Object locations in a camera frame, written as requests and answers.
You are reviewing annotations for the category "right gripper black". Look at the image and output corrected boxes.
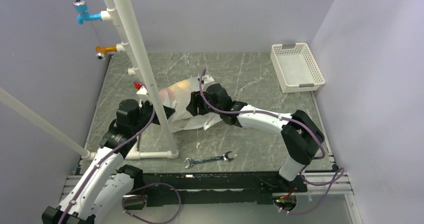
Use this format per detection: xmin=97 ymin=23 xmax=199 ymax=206
xmin=185 ymin=90 xmax=223 ymax=118

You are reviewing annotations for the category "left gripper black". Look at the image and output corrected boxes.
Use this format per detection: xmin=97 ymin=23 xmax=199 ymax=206
xmin=131 ymin=96 xmax=175 ymax=133

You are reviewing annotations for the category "translucent white plastic bag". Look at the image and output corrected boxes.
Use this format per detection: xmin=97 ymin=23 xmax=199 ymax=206
xmin=159 ymin=77 xmax=222 ymax=133

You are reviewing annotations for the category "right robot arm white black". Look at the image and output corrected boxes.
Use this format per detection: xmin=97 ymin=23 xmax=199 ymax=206
xmin=186 ymin=83 xmax=326 ymax=192

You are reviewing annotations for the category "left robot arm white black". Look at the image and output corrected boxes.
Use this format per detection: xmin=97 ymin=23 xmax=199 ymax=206
xmin=41 ymin=99 xmax=159 ymax=224

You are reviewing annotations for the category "silver open-end wrench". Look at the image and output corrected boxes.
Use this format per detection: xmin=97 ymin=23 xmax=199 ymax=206
xmin=183 ymin=151 xmax=237 ymax=169

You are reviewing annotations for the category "orange plastic faucet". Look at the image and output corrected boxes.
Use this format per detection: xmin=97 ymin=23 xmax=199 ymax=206
xmin=95 ymin=45 xmax=118 ymax=60

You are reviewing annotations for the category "white perforated plastic basket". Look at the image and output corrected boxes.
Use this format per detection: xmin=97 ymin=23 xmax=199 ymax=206
xmin=270 ymin=42 xmax=326 ymax=94

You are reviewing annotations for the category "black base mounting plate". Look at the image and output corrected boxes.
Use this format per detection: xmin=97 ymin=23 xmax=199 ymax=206
xmin=126 ymin=171 xmax=308 ymax=207

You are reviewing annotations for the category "blue plastic faucet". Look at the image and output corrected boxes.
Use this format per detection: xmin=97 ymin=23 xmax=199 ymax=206
xmin=73 ymin=0 xmax=102 ymax=25

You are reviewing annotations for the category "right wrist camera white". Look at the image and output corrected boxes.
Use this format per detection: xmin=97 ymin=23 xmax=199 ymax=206
xmin=200 ymin=75 xmax=216 ymax=90

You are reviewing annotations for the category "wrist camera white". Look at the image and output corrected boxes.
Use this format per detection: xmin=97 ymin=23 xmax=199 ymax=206
xmin=200 ymin=75 xmax=216 ymax=90
xmin=133 ymin=80 xmax=152 ymax=105

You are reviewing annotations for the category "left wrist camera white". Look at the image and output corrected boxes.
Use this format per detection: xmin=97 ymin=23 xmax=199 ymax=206
xmin=133 ymin=80 xmax=152 ymax=105

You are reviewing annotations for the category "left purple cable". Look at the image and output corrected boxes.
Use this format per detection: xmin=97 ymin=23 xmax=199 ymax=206
xmin=56 ymin=81 xmax=182 ymax=224

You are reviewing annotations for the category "purple cable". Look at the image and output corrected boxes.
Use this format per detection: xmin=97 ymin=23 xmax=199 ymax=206
xmin=56 ymin=81 xmax=182 ymax=224
xmin=198 ymin=68 xmax=345 ymax=216

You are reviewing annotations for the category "white PVC pipe frame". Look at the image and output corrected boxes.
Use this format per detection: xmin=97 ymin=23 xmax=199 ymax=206
xmin=0 ymin=0 xmax=179 ymax=160

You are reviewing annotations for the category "aluminium rail frame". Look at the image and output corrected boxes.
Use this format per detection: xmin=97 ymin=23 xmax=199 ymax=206
xmin=60 ymin=172 xmax=364 ymax=224

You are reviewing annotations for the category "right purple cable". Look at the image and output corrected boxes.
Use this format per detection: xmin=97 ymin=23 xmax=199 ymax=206
xmin=198 ymin=68 xmax=345 ymax=216

